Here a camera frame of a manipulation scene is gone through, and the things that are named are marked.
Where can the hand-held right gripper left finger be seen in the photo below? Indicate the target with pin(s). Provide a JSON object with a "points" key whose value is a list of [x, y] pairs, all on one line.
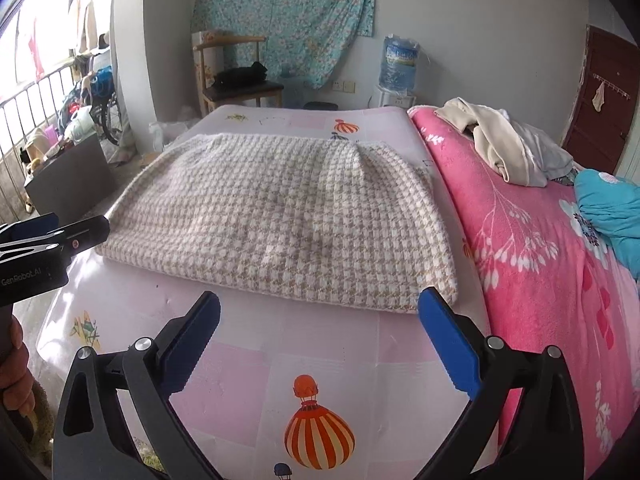
{"points": [[192, 345]]}

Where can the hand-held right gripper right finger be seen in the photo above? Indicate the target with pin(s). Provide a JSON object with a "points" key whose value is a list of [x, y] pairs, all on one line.
{"points": [[447, 340]]}

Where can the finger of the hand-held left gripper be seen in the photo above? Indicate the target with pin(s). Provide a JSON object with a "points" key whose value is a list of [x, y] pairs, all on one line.
{"points": [[85, 232], [30, 227]]}

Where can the beige white houndstooth sweater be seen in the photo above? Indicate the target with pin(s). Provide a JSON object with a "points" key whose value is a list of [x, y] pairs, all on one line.
{"points": [[280, 220]]}

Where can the hanging beige clothes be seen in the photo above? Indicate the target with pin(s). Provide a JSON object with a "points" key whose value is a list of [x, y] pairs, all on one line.
{"points": [[82, 22]]}

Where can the person's left hand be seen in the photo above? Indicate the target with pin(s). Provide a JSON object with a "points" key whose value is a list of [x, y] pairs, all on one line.
{"points": [[12, 380]]}

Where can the grey board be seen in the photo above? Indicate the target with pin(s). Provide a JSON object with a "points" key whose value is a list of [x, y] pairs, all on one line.
{"points": [[70, 180]]}

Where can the pale pink printed bed sheet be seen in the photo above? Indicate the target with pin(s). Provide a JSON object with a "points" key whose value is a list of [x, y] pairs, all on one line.
{"points": [[250, 385]]}

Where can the metal balcony railing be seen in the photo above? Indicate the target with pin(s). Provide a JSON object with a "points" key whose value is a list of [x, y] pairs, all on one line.
{"points": [[20, 125]]}

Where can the pink floral blanket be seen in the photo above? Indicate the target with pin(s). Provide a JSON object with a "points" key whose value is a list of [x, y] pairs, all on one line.
{"points": [[540, 270]]}

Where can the wheelchair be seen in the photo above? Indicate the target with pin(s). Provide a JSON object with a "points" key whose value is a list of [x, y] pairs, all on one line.
{"points": [[102, 105]]}

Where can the white plastic bag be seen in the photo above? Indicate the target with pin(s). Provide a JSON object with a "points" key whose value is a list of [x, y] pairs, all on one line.
{"points": [[170, 130]]}

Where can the teal garment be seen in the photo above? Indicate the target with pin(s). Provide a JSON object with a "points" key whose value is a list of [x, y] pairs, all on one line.
{"points": [[610, 215]]}

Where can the cream garment pile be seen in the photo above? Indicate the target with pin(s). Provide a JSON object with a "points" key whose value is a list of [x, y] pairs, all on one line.
{"points": [[490, 135]]}

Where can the wooden chair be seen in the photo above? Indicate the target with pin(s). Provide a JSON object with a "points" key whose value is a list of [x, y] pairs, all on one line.
{"points": [[245, 95]]}

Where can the pale grey garment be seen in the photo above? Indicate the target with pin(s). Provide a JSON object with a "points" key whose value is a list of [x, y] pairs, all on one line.
{"points": [[547, 152]]}

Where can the black cloth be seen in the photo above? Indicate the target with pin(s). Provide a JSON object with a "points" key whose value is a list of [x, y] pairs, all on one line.
{"points": [[240, 75]]}

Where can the white water dispenser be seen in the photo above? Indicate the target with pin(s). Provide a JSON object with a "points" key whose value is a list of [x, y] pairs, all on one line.
{"points": [[392, 97]]}

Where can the black basket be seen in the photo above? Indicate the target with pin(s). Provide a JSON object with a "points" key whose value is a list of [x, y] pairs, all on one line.
{"points": [[322, 106]]}

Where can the dark red door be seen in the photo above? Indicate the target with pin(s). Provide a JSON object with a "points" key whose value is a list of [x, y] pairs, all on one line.
{"points": [[605, 125]]}

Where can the blue water bottle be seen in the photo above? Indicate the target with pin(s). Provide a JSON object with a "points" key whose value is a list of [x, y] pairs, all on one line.
{"points": [[399, 62]]}

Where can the small hanging cloth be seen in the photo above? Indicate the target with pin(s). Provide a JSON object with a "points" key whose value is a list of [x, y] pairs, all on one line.
{"points": [[598, 97]]}

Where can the white wall socket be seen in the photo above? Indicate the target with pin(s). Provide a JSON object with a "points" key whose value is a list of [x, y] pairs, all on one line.
{"points": [[344, 86]]}

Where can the wall hook rack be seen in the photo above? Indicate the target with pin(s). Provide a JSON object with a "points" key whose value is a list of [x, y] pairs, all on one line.
{"points": [[612, 86]]}

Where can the teal floral wall cloth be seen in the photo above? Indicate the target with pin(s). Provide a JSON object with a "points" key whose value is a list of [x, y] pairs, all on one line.
{"points": [[300, 15]]}

